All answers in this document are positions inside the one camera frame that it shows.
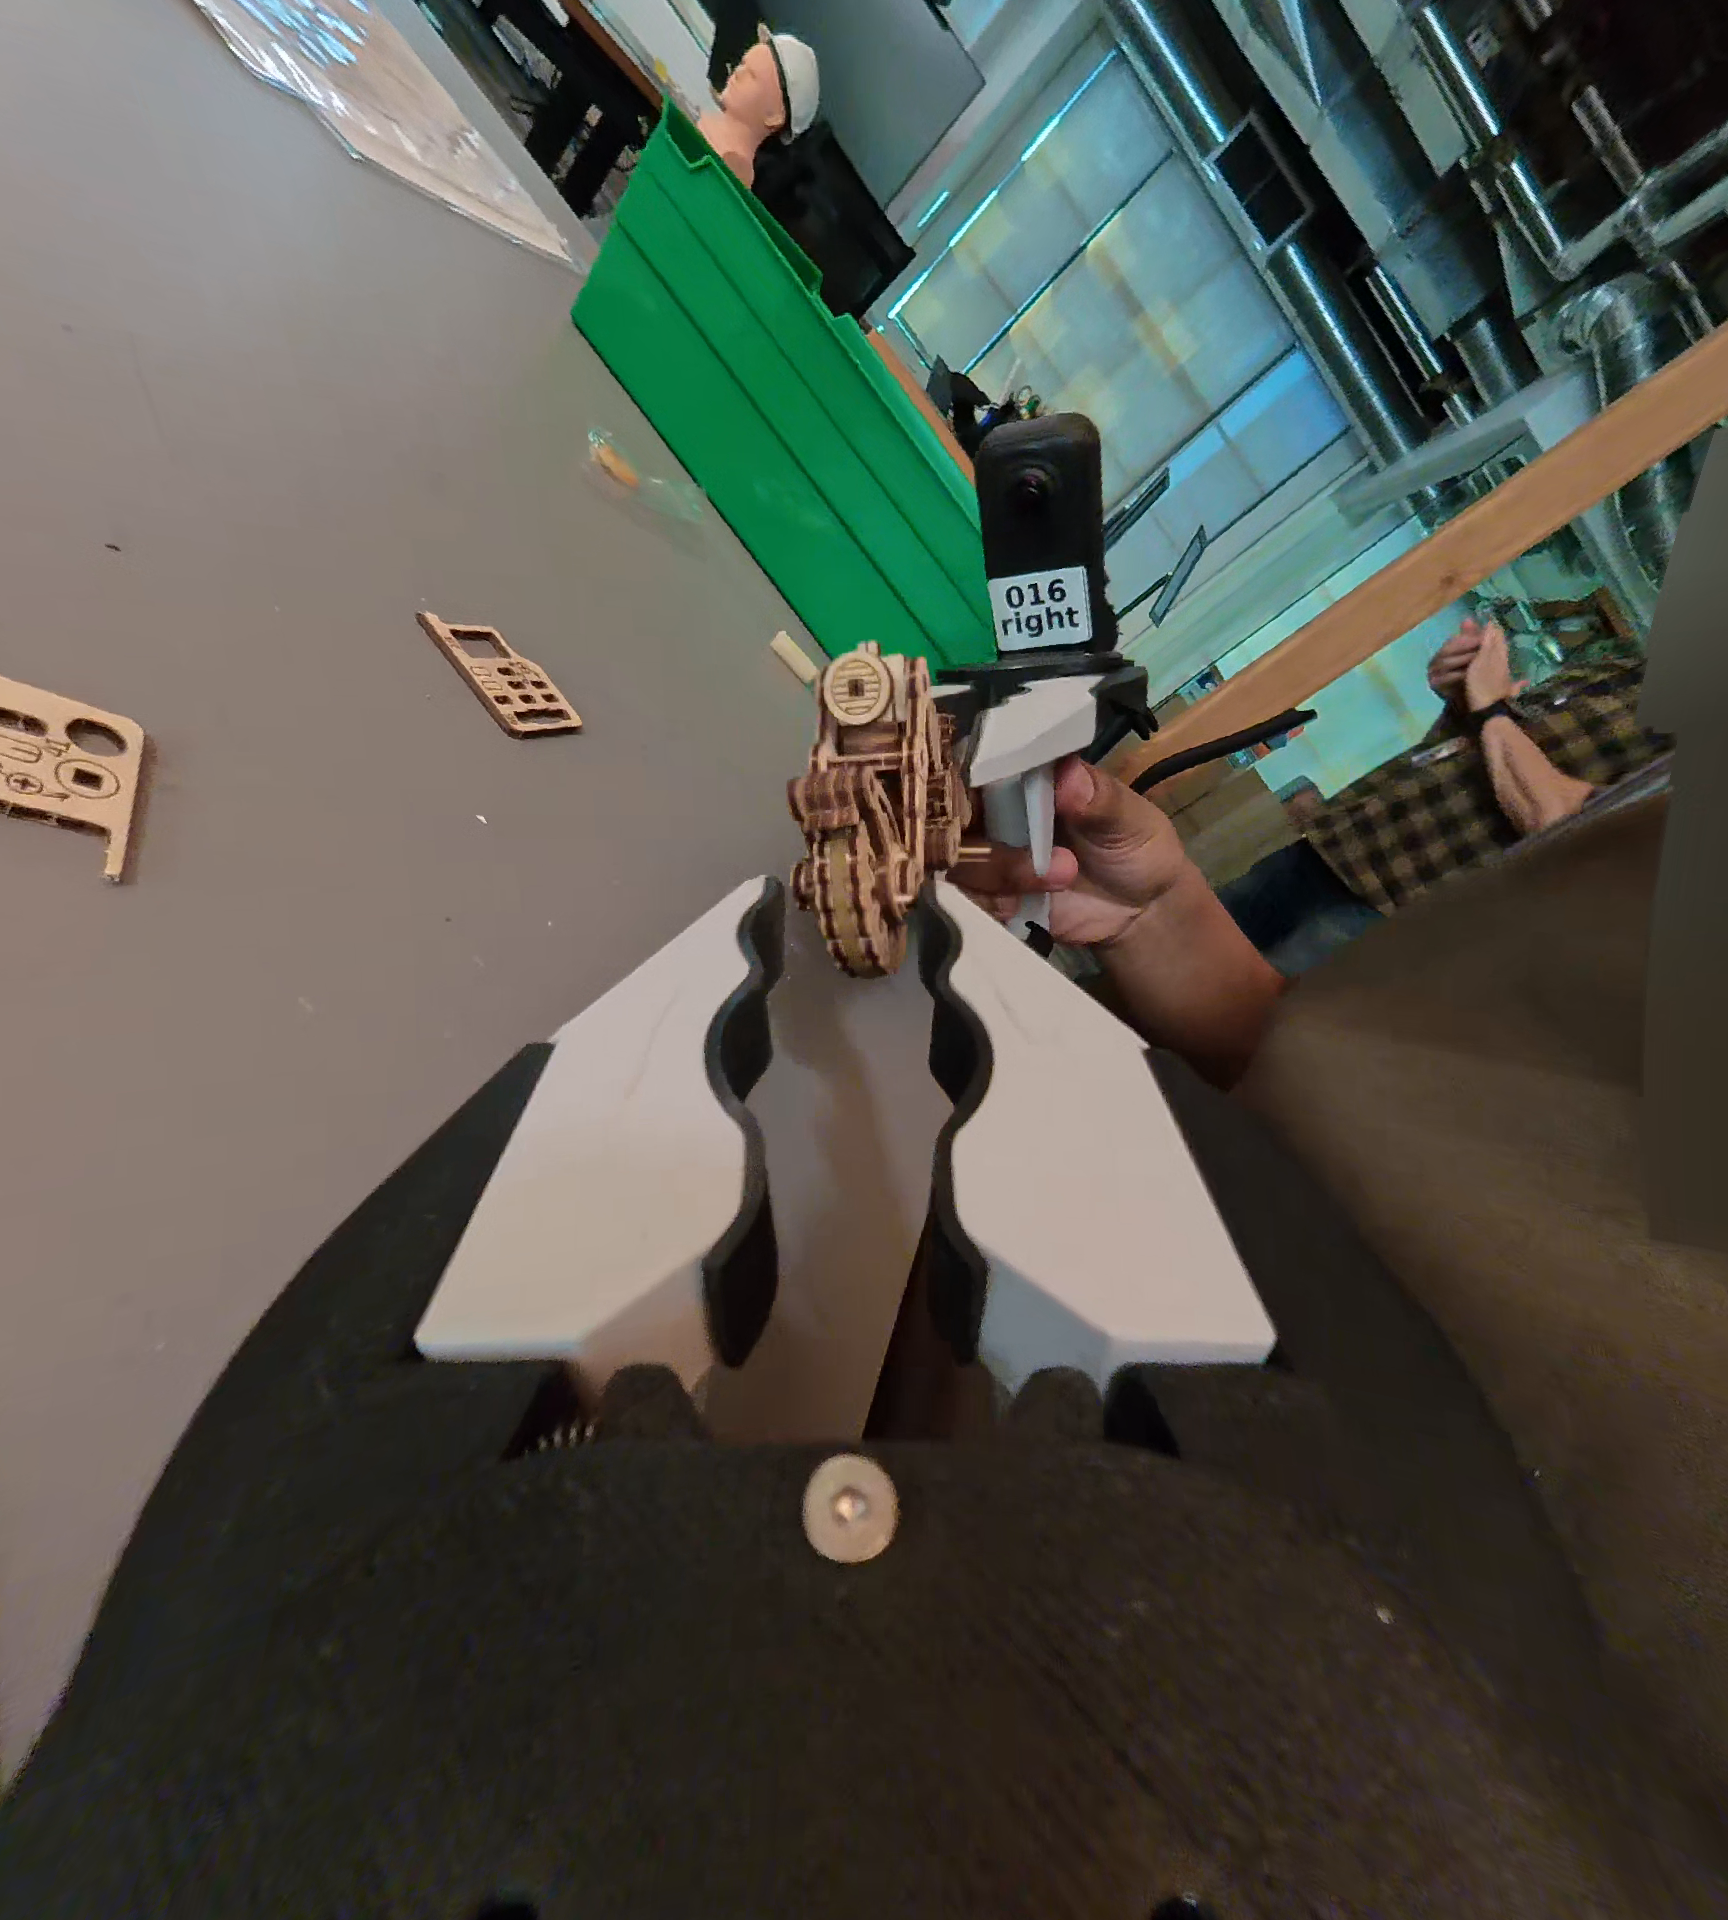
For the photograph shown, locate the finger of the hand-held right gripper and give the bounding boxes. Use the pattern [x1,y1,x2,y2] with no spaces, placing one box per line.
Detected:
[961,685,1110,903]

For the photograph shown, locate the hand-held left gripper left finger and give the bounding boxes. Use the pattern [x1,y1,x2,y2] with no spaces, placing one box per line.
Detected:
[414,876,788,1392]

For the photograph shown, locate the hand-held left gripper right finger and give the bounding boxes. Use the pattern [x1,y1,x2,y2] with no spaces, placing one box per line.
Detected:
[919,885,1280,1399]

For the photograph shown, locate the wooden model motorcycle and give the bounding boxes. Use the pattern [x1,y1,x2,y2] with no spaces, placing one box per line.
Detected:
[784,641,996,983]

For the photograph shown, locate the grey desk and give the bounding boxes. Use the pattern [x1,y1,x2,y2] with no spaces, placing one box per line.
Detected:
[0,0,965,1818]

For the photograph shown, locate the person's right hand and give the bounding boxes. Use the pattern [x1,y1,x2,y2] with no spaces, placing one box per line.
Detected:
[976,756,1214,956]

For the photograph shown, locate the black bag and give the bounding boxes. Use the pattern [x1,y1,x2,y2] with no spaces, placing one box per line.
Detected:
[929,356,1046,452]

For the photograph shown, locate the green plastic bin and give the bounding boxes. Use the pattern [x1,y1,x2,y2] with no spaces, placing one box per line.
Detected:
[571,96,983,673]

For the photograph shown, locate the small clear plastic bag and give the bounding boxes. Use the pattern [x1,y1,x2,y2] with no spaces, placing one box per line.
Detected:
[582,426,712,522]

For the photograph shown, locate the person's grey trousers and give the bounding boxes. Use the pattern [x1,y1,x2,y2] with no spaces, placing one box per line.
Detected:
[1231,795,1728,1920]

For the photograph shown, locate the wooden beam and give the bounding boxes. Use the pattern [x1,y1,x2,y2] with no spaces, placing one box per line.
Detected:
[1105,253,1728,787]

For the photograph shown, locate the small wooden cutout panel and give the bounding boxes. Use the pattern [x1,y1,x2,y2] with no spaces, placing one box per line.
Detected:
[414,610,586,743]

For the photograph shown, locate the mannequin head with helmet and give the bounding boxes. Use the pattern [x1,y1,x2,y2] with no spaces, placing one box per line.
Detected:
[697,27,825,192]

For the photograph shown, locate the silver ventilation ducts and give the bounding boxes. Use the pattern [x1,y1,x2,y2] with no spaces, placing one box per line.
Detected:
[1105,0,1728,589]

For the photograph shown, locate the large wooden cutout panel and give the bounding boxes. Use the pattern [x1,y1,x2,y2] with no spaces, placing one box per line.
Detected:
[0,666,148,886]

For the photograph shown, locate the clear plastic sheet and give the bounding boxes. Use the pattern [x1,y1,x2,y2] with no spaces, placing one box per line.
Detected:
[192,0,585,276]

